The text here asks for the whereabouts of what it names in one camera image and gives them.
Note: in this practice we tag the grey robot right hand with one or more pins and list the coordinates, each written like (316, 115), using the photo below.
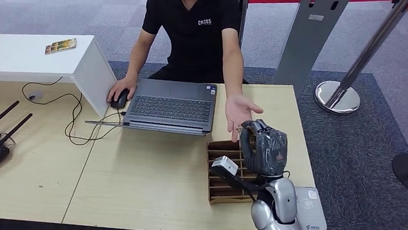
(267, 152)

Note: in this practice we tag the person's right hand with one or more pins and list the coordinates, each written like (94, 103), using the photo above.
(119, 87)

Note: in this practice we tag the person's left hand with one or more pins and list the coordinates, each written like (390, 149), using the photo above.
(238, 110)

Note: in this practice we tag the black computer mouse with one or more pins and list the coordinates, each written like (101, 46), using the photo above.
(120, 101)

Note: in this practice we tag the person's right forearm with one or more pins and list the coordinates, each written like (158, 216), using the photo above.
(139, 56)

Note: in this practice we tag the person's left forearm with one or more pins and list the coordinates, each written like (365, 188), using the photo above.
(233, 67)

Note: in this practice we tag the white card reader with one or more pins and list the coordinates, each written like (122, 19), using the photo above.
(312, 209)

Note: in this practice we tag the person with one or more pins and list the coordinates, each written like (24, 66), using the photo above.
(196, 41)

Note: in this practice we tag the grey laptop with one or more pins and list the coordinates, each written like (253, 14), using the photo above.
(170, 109)

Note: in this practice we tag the stack of printed cards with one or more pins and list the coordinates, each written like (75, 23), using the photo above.
(61, 46)

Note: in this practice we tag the small grey round device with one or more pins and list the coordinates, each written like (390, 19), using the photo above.
(34, 96)

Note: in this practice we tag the white desk riser shelf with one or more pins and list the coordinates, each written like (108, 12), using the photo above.
(30, 57)

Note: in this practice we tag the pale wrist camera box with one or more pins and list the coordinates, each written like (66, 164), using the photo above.
(224, 164)

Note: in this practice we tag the chrome stanchion post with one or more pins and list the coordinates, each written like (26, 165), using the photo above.
(336, 98)

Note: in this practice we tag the grey metal pedestal stand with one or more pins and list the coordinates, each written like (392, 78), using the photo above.
(308, 35)

